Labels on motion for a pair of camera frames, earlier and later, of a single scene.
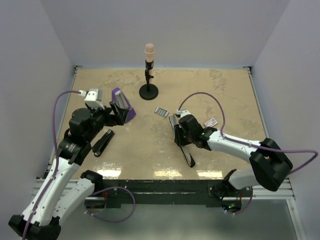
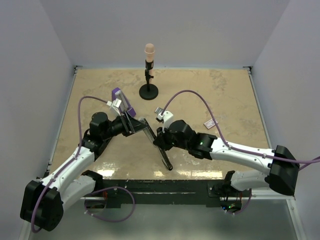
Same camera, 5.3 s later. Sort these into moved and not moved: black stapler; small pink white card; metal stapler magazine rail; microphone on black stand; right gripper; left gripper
Moved: metal stapler magazine rail; right gripper; left gripper
Not moved: black stapler; small pink white card; microphone on black stand
